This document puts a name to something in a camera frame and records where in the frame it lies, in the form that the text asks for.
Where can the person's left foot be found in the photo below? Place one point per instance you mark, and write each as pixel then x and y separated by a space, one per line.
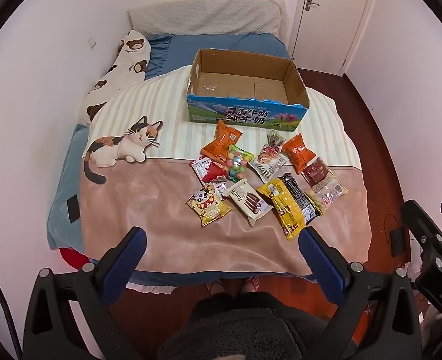
pixel 215 288

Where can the person's dark fleece clothing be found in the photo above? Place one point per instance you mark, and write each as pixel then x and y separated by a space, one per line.
pixel 243 326

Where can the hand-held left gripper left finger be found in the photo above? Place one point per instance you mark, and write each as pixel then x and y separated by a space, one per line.
pixel 129 255

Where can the printed cardboard box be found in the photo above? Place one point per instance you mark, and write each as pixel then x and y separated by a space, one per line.
pixel 243 114

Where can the bear print pillow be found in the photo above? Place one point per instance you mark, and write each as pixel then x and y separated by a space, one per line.
pixel 127 63

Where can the small grey snack packet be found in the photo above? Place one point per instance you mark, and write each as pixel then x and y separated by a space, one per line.
pixel 274 140

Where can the white door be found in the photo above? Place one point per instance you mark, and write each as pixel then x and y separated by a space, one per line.
pixel 330 26

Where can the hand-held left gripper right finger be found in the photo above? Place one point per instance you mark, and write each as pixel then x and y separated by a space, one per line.
pixel 320 260

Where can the clear snack packet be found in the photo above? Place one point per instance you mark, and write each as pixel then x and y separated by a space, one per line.
pixel 330 192

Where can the dark red snack packet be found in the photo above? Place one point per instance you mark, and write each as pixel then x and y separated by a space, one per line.
pixel 316 172

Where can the person's right foot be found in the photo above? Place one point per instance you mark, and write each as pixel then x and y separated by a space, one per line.
pixel 251 284

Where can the black snack packet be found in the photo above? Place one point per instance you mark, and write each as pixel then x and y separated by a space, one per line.
pixel 300 198

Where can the black power adapter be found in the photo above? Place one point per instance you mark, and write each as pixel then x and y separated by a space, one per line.
pixel 397 239

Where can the colourful candy ball bag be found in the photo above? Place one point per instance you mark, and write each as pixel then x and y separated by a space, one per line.
pixel 238 163

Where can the cat print blanket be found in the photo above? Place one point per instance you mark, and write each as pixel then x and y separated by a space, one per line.
pixel 149 202

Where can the black phone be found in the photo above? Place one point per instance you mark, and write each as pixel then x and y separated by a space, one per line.
pixel 73 210

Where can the white cookie packet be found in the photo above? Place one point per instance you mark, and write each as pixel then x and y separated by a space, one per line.
pixel 269 161

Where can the grey pillow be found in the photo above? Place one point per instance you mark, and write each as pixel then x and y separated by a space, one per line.
pixel 206 17

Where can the red white spicy strip packet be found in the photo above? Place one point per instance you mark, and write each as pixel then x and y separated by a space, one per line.
pixel 198 165

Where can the panda print snack packet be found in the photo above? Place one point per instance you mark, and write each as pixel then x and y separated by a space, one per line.
pixel 208 206

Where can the person's foot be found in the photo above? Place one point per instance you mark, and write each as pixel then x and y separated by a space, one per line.
pixel 215 288
pixel 251 284

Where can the white wafer packet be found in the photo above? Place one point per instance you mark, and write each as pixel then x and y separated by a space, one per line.
pixel 249 198

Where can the red cloth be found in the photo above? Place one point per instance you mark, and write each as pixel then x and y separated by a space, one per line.
pixel 72 258

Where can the yellow snack packet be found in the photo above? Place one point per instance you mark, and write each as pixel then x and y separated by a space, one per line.
pixel 283 208

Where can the orange white-label snack packet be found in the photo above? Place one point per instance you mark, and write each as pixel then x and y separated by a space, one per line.
pixel 221 140

